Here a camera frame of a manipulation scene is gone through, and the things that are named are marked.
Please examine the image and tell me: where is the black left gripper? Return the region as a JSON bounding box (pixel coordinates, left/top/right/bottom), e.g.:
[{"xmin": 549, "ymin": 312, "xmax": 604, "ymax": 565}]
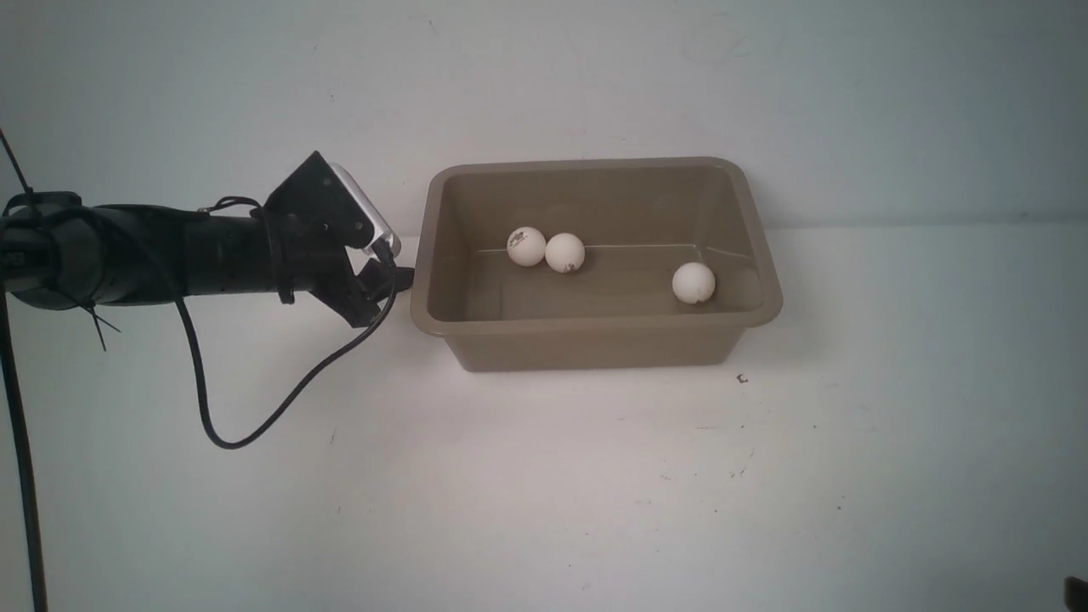
[{"xmin": 259, "ymin": 151, "xmax": 415, "ymax": 328}]

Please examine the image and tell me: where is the white ping-pong ball with mark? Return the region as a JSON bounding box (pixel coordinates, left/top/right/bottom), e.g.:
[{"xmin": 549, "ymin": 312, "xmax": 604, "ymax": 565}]
[{"xmin": 545, "ymin": 233, "xmax": 586, "ymax": 274}]

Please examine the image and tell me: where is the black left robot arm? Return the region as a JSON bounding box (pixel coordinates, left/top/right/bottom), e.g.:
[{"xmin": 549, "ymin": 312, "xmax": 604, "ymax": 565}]
[{"xmin": 3, "ymin": 152, "xmax": 413, "ymax": 328}]

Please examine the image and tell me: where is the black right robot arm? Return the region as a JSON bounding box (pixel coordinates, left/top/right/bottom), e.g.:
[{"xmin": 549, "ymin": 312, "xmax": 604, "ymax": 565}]
[{"xmin": 1063, "ymin": 576, "xmax": 1088, "ymax": 612}]

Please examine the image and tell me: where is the tan plastic bin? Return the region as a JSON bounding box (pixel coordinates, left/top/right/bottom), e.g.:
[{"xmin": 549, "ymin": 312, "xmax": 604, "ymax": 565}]
[{"xmin": 411, "ymin": 156, "xmax": 784, "ymax": 372}]

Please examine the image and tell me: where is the black left camera cable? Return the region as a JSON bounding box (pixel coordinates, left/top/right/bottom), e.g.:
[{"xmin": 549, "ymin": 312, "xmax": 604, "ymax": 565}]
[{"xmin": 174, "ymin": 240, "xmax": 400, "ymax": 450}]

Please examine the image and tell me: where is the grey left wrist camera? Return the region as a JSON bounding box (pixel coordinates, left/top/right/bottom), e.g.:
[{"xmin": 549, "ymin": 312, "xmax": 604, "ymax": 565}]
[{"xmin": 331, "ymin": 163, "xmax": 403, "ymax": 258}]

